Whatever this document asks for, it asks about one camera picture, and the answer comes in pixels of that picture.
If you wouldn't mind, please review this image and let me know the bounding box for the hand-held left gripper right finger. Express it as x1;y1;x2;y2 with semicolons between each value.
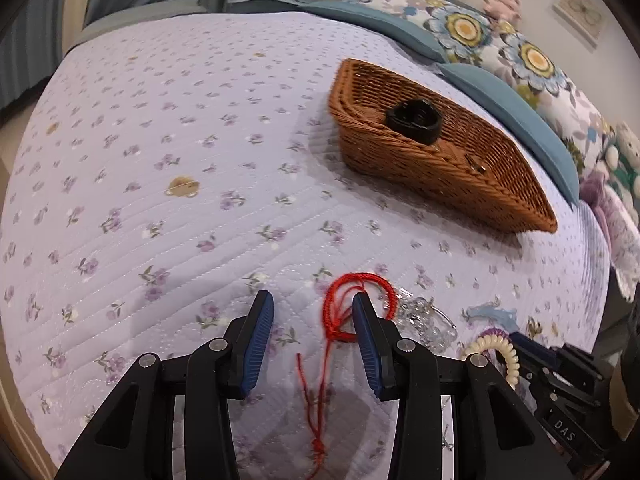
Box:
351;291;576;480

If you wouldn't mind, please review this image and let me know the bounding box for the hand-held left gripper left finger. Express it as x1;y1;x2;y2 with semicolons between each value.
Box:
52;290;276;480

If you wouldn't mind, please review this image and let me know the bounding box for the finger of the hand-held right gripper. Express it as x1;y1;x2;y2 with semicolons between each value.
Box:
509;332;564;372
520;360;553;403

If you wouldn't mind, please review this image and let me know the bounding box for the cream spiral hair tie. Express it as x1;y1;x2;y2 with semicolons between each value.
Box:
460;334;521;391

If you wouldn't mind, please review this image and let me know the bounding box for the red string bracelet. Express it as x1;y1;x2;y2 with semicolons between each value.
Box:
296;271;398;480

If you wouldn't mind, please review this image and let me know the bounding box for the blue dolphin hair clip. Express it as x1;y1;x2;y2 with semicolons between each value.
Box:
462;297;521;333

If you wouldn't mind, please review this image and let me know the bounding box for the clear crystal bracelet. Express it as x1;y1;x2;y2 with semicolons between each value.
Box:
395;296;458;353

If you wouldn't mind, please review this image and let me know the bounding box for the brown wicker basket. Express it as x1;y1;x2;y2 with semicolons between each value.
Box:
328;58;558;234

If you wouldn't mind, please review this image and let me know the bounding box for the pink floral quilt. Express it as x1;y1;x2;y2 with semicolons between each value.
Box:
605;205;640;296

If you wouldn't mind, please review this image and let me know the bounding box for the purple plush cushion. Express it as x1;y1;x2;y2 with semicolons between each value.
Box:
580;170;631;256

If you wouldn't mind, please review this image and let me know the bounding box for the white teddy bear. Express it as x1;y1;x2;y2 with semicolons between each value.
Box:
597;122;640;196

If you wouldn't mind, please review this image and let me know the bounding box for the black watch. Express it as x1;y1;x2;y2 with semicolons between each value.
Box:
385;100;442;147

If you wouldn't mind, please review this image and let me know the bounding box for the blue pillow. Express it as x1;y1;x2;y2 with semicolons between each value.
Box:
437;62;581;206
300;0;448;61

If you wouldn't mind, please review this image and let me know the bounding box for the floral pillow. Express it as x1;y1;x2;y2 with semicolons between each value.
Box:
350;0;501;56
492;20;616;181

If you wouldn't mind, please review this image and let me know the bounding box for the pink plush toy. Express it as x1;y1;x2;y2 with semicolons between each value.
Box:
482;0;523;23

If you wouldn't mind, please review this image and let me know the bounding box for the grey-green bed sheet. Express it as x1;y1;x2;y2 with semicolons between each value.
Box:
67;0;211;56

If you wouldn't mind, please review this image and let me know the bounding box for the butterfly picture frame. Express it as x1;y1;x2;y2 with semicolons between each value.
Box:
552;0;608;48

